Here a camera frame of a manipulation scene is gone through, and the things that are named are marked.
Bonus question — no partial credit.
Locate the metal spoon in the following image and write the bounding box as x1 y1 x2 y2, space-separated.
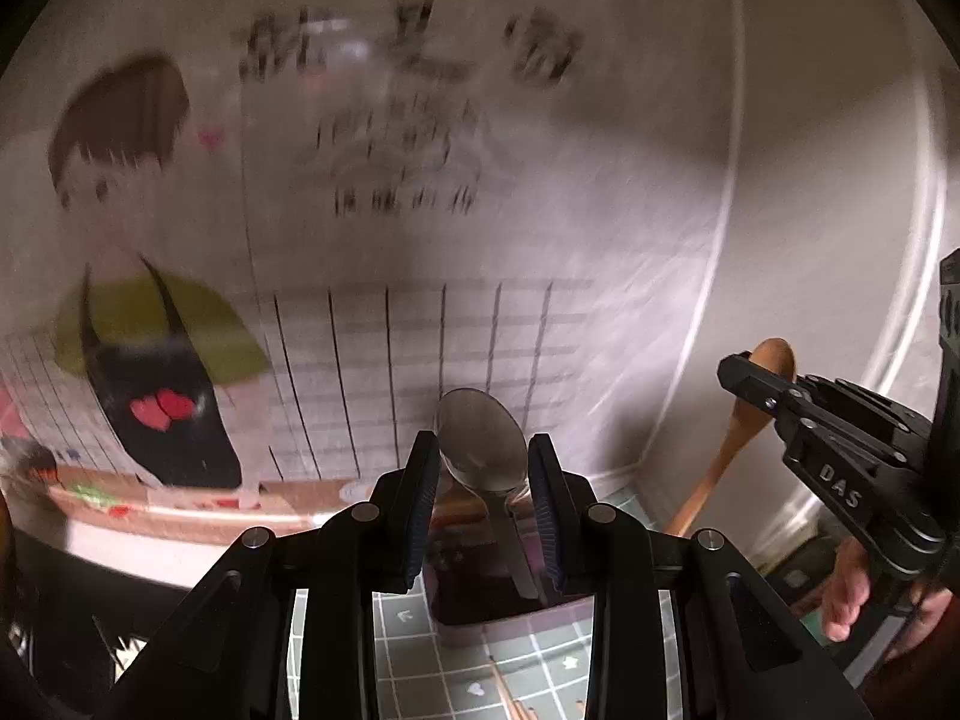
434 388 540 600

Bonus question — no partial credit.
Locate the brown wooden spoon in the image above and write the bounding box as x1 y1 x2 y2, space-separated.
664 338 796 536

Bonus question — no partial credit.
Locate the person's right hand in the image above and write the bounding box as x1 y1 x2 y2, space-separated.
820 536 953 661

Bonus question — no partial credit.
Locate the purple utensil holder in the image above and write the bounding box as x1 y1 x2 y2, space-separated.
423 476 589 629

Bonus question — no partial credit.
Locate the green checkered table mat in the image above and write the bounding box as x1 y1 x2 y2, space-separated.
288 486 685 720

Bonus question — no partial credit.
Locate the cartoon wall sticker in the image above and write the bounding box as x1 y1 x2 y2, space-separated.
2 0 731 517

